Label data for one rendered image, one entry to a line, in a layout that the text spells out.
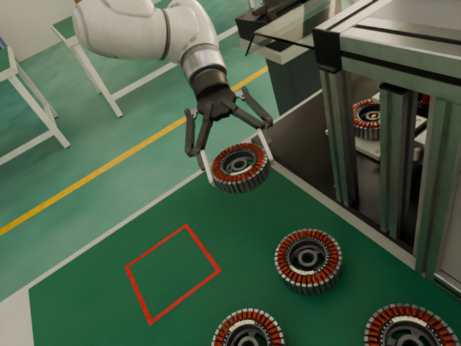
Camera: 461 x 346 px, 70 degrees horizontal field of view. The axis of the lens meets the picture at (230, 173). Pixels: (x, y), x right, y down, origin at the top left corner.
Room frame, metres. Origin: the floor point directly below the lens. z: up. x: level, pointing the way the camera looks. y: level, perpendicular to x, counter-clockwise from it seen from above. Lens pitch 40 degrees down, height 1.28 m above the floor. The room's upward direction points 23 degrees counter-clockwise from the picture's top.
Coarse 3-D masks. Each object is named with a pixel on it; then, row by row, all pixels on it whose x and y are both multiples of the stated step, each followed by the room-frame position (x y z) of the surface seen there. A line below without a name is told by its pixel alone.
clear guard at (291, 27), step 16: (320, 0) 0.61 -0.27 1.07; (336, 0) 0.58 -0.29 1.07; (352, 0) 0.55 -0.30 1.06; (288, 16) 0.59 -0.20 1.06; (304, 16) 0.56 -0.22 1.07; (320, 16) 0.54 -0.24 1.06; (256, 32) 0.58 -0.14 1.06; (272, 32) 0.55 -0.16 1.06; (288, 32) 0.53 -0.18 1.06; (304, 32) 0.50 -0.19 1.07; (256, 48) 0.64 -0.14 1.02
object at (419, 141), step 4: (424, 132) 0.43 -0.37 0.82; (420, 136) 0.42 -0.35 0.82; (424, 136) 0.42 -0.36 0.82; (416, 140) 0.42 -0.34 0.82; (420, 140) 0.41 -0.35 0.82; (424, 140) 0.41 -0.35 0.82; (416, 144) 0.42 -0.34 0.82; (420, 144) 0.41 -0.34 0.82; (424, 144) 0.40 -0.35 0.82; (424, 148) 0.40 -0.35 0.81; (420, 156) 0.41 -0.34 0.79; (420, 160) 0.41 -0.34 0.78; (420, 164) 0.41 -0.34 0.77
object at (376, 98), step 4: (376, 96) 0.52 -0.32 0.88; (420, 96) 0.44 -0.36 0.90; (372, 100) 0.52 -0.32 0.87; (376, 100) 0.51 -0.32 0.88; (420, 100) 0.43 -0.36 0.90; (420, 104) 0.42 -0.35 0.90; (428, 104) 0.42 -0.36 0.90; (420, 108) 0.42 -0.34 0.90; (424, 108) 0.41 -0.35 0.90; (428, 108) 0.41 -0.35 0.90; (416, 112) 0.42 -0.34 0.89; (420, 112) 0.42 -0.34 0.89; (424, 112) 0.41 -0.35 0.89; (428, 112) 0.40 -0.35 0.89; (424, 116) 0.41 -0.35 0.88
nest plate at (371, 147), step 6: (420, 120) 0.51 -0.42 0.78; (426, 120) 0.50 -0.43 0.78; (420, 126) 0.49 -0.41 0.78; (360, 138) 0.53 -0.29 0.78; (378, 138) 0.51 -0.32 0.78; (360, 144) 0.51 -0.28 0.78; (366, 144) 0.50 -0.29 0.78; (372, 144) 0.50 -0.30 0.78; (378, 144) 0.49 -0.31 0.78; (360, 150) 0.50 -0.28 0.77; (366, 150) 0.48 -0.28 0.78; (372, 150) 0.48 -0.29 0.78; (378, 150) 0.47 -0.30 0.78; (372, 156) 0.47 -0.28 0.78; (378, 156) 0.46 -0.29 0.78
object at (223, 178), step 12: (240, 144) 0.52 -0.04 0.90; (252, 144) 0.51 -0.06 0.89; (216, 156) 0.53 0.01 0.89; (228, 156) 0.51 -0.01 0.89; (240, 156) 0.51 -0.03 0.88; (252, 156) 0.49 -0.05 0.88; (264, 156) 0.47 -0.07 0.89; (216, 168) 0.49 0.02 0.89; (228, 168) 0.50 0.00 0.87; (240, 168) 0.47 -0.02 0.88; (252, 168) 0.44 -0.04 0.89; (264, 168) 0.44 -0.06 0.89; (216, 180) 0.46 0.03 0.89; (228, 180) 0.44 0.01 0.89; (240, 180) 0.43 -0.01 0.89; (252, 180) 0.43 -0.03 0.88; (264, 180) 0.44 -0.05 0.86; (228, 192) 0.44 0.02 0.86; (240, 192) 0.43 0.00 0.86
